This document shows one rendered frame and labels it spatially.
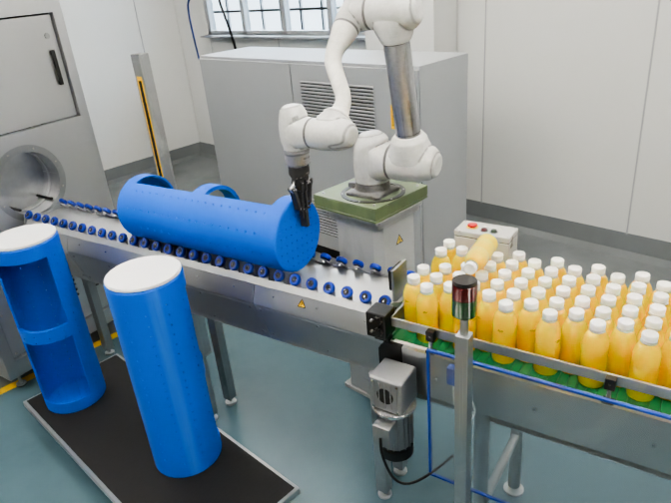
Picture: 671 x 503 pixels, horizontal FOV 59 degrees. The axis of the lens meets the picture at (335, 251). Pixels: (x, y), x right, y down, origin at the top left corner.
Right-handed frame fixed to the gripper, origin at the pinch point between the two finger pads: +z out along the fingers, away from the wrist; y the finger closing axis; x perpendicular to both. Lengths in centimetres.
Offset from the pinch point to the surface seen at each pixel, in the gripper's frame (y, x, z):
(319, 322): -15.8, -13.3, 33.2
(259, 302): -16.0, 14.5, 31.7
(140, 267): -40, 49, 12
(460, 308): -41, -78, -3
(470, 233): 22, -56, 6
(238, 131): 183, 199, 27
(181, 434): -50, 34, 78
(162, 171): 28, 109, 2
